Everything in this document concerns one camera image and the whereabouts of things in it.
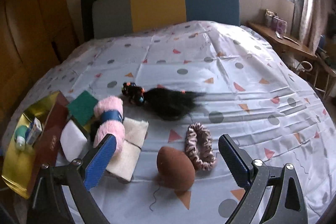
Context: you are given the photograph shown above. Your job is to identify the black hair wig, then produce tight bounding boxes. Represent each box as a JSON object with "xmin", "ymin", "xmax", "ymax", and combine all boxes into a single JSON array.
[{"xmin": 121, "ymin": 81, "xmax": 206, "ymax": 121}]

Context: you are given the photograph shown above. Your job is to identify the beige cloth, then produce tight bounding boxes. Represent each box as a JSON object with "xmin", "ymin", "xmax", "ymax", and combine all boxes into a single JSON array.
[{"xmin": 105, "ymin": 117, "xmax": 149, "ymax": 182}]

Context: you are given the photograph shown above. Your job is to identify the brown egg-shaped makeup sponge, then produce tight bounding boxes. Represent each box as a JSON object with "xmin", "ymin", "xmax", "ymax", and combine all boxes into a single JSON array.
[{"xmin": 157, "ymin": 147, "xmax": 196, "ymax": 191}]

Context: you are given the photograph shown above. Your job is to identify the striped window curtain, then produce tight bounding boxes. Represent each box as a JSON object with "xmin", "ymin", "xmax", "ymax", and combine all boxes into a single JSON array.
[{"xmin": 286, "ymin": 0, "xmax": 328, "ymax": 54}]

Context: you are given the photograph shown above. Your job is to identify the pink satin scrunchie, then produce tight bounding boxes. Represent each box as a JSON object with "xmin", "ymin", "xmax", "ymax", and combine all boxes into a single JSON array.
[{"xmin": 185, "ymin": 123, "xmax": 218, "ymax": 170}]

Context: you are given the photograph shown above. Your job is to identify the printed bedsheet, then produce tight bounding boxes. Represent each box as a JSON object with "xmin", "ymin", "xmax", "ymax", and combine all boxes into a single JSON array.
[{"xmin": 8, "ymin": 21, "xmax": 328, "ymax": 224}]

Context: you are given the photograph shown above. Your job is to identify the gold and brown box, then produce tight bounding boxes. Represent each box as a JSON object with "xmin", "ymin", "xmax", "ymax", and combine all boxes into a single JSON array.
[{"xmin": 1, "ymin": 90, "xmax": 70, "ymax": 199}]

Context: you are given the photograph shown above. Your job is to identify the wooden wardrobe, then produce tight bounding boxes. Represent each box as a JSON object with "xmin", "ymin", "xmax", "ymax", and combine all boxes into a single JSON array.
[{"xmin": 0, "ymin": 0, "xmax": 79, "ymax": 119}]

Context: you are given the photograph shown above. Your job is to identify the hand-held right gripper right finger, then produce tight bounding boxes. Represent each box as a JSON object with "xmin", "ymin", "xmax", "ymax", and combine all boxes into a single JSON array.
[{"xmin": 218, "ymin": 134, "xmax": 309, "ymax": 224}]

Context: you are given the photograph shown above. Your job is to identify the pink fluffy towel roll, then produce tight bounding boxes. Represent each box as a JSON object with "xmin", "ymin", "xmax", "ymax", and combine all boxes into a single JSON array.
[{"xmin": 93, "ymin": 97, "xmax": 126, "ymax": 148}]

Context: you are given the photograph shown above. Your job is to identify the small blue white carton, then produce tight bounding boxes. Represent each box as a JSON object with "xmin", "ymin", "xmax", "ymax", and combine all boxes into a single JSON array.
[{"xmin": 26, "ymin": 118, "xmax": 43, "ymax": 146}]

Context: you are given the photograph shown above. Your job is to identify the grey yellow blue headboard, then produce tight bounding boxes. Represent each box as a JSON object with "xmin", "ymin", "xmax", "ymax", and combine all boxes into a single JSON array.
[{"xmin": 92, "ymin": 0, "xmax": 240, "ymax": 39}]

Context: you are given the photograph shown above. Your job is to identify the small white green-capped bottle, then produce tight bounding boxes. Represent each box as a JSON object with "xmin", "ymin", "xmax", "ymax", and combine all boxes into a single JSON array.
[{"xmin": 14, "ymin": 126, "xmax": 28, "ymax": 149}]

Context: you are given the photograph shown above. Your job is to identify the purple boxes on desk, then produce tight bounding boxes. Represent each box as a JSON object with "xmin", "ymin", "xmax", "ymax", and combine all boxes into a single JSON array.
[{"xmin": 265, "ymin": 9, "xmax": 288, "ymax": 34}]

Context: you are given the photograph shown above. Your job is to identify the wooden side desk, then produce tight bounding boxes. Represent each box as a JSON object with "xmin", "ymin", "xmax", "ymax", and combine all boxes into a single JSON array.
[{"xmin": 247, "ymin": 21, "xmax": 318, "ymax": 62}]

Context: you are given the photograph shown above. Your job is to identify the cluttered shelf unit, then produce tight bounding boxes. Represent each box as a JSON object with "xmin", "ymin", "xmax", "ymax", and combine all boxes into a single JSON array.
[{"xmin": 315, "ymin": 35, "xmax": 336, "ymax": 98}]

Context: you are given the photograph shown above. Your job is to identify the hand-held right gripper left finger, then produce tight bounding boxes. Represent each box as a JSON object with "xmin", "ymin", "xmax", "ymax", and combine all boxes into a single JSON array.
[{"xmin": 26, "ymin": 133, "xmax": 117, "ymax": 224}]

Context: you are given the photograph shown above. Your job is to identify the white foam sponge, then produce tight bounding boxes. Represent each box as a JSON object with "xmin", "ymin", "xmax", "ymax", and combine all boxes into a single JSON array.
[{"xmin": 60, "ymin": 120, "xmax": 88, "ymax": 161}]

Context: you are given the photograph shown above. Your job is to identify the green scouring sponge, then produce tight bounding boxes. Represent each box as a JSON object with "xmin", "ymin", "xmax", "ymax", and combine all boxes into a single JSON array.
[{"xmin": 67, "ymin": 91, "xmax": 99, "ymax": 126}]

